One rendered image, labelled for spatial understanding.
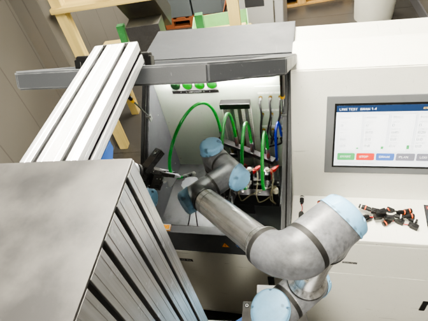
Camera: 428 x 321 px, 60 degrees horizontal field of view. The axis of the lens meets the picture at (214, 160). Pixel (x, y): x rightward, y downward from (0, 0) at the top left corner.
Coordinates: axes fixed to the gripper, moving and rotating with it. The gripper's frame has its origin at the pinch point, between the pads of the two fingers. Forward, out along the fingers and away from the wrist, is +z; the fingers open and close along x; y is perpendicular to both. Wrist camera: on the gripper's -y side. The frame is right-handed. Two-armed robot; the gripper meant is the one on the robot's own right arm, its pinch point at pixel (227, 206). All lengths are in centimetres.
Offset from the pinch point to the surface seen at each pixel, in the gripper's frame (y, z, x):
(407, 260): -3, 36, 70
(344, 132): -32, -9, 43
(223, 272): -3, 61, -11
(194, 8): -401, 96, -126
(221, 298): -3, 94, -18
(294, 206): -18.5, 23.3, 24.1
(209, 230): -5.3, 26.3, -12.9
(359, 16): -377, 114, 86
